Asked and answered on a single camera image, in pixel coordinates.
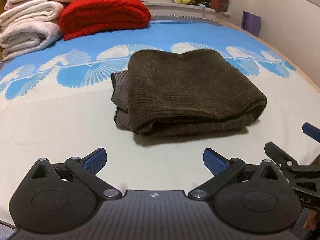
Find blue white patterned bedsheet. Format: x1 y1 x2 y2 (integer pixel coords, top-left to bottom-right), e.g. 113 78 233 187
1 20 319 223

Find red folded blanket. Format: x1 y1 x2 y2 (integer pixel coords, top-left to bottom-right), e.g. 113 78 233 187
59 0 151 41

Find person's right hand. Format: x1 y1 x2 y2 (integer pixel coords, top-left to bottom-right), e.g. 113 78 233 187
303 210 320 231

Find purple box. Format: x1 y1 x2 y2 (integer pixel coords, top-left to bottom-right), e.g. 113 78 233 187
241 11 261 36

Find white folded quilt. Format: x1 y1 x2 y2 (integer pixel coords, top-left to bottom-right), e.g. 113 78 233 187
1 0 65 61

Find brown corduroy pants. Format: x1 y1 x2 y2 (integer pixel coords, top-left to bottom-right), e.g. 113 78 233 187
111 49 267 137

